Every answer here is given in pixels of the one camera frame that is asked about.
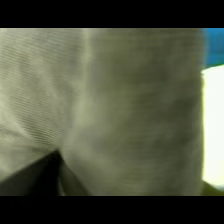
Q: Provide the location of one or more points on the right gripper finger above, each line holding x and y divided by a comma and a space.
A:
36, 176

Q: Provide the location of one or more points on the grey garment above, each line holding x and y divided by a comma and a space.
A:
126, 110

